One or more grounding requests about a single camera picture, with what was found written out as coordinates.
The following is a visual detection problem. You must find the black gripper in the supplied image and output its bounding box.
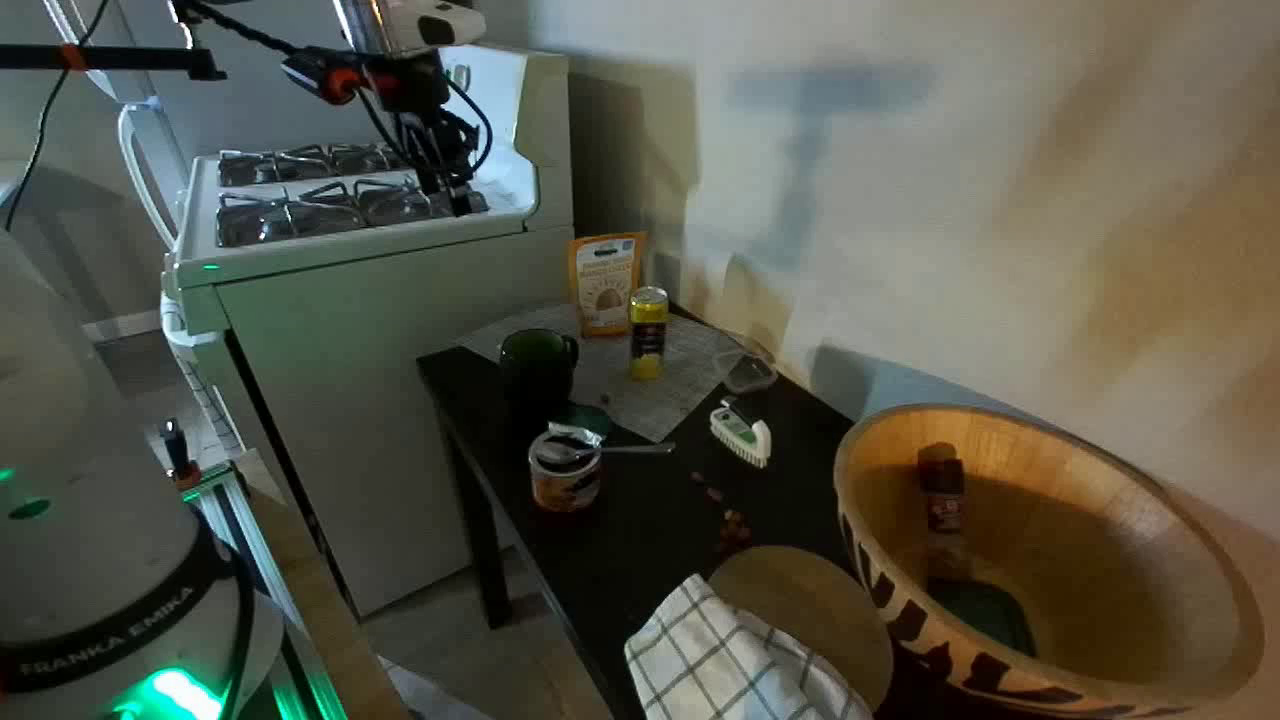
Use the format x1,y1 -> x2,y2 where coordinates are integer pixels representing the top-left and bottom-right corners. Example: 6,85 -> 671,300
395,99 -> 486,221

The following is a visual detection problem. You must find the silver spoon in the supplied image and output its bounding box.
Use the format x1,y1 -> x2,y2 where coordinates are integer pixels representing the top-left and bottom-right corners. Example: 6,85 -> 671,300
563,434 -> 681,460

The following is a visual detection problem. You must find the black mug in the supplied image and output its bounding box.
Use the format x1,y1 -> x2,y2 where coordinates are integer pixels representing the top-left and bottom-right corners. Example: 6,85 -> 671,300
496,325 -> 584,422

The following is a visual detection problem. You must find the patterned mug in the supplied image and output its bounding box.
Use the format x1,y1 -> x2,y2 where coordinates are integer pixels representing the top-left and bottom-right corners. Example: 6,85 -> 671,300
523,419 -> 609,517

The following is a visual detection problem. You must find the white gas stove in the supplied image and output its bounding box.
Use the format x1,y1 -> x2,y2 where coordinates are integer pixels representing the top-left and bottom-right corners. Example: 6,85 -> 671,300
155,45 -> 577,619

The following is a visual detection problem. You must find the orange snack pouch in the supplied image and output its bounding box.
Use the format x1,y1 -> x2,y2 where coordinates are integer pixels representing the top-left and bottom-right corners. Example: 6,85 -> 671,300
568,233 -> 646,338

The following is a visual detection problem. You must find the yellow small bottle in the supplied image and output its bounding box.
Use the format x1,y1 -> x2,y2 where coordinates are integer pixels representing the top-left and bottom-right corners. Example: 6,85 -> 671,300
623,279 -> 671,386

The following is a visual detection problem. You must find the grey woven placemat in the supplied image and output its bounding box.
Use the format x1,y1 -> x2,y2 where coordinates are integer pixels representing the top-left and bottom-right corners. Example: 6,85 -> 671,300
456,300 -> 774,448

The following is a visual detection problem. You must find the clear drinking glass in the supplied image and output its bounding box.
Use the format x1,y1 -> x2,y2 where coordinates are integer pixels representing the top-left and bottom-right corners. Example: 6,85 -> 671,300
717,337 -> 782,405

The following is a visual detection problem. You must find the red black small knob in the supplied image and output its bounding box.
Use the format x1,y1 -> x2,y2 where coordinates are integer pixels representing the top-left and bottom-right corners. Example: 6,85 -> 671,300
155,415 -> 204,486

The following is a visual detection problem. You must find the white plate with object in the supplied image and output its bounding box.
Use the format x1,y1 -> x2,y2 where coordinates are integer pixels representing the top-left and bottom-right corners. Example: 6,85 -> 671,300
704,397 -> 774,472

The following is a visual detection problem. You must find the black side table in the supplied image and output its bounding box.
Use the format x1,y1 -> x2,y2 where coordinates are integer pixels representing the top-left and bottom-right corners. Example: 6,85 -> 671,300
415,312 -> 936,720

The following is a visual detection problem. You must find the wooden robot stand board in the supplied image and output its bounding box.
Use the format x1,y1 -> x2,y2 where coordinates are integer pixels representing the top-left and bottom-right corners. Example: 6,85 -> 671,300
234,450 -> 412,720

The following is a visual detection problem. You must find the white checkered cloth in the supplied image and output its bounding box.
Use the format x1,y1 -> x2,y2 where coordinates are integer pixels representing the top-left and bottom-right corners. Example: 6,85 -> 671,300
620,572 -> 876,720

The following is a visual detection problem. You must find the round wooden plate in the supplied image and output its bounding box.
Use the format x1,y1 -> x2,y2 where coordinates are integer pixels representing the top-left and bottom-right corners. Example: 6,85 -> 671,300
704,540 -> 897,713

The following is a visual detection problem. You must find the small brown spice bottle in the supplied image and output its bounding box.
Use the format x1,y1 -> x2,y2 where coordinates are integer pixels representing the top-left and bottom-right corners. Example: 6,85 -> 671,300
916,441 -> 968,544

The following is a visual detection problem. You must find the green item inside bowl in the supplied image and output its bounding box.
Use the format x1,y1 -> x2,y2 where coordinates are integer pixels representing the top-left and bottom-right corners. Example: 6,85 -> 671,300
924,572 -> 1039,660

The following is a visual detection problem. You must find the large wooden patterned bowl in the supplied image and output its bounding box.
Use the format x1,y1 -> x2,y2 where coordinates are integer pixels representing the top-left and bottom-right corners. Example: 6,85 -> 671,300
832,401 -> 1268,720

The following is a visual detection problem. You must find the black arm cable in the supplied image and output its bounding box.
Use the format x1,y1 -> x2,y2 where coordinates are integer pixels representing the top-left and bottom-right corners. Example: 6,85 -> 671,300
351,65 -> 500,184

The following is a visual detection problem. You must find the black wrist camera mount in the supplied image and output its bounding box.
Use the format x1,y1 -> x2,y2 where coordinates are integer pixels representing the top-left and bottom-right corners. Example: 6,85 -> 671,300
281,45 -> 456,112

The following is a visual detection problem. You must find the white hose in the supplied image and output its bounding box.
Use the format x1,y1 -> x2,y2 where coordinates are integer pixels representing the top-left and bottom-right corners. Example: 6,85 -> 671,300
113,96 -> 190,253

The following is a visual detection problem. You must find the black camera boom bar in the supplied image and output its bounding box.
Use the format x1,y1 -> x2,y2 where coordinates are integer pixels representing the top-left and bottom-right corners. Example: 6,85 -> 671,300
0,39 -> 229,85

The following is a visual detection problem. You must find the thin black hanging cable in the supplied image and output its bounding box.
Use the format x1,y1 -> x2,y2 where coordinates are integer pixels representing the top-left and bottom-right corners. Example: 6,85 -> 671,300
0,0 -> 114,235

